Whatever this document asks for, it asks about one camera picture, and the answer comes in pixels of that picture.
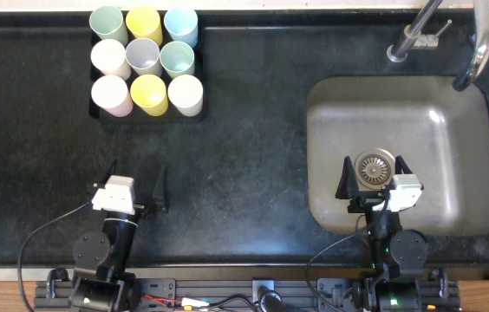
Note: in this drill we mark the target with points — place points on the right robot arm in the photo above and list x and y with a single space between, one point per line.
407 251

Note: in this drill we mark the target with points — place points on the steel tap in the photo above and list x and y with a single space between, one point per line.
485 43

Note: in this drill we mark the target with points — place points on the blue cup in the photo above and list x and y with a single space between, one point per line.
180 24

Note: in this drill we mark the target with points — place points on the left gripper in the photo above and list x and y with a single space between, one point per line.
145 209

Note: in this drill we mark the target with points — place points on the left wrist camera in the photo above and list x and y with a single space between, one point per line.
114 195

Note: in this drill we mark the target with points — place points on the pink cup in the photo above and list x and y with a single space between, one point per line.
109 92

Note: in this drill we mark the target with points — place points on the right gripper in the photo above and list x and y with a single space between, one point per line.
363 204

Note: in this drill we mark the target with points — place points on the steel sink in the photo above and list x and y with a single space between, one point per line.
444 130

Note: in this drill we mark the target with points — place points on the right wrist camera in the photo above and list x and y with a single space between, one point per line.
402 190

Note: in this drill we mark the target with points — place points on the green cup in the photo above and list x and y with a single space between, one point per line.
106 21
177 58

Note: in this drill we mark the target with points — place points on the grey cup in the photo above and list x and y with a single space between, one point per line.
141 55

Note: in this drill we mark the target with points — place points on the black tray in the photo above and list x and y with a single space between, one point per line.
162 119

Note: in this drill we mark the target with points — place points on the yellow cup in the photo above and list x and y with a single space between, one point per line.
147 92
142 21

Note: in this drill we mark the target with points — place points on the white cup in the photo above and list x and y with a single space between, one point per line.
185 92
108 56

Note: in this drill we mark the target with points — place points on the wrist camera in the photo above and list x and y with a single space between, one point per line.
114 195
402 190

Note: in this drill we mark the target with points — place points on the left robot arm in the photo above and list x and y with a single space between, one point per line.
114 242

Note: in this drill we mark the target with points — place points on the mounting rail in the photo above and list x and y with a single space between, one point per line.
227 288

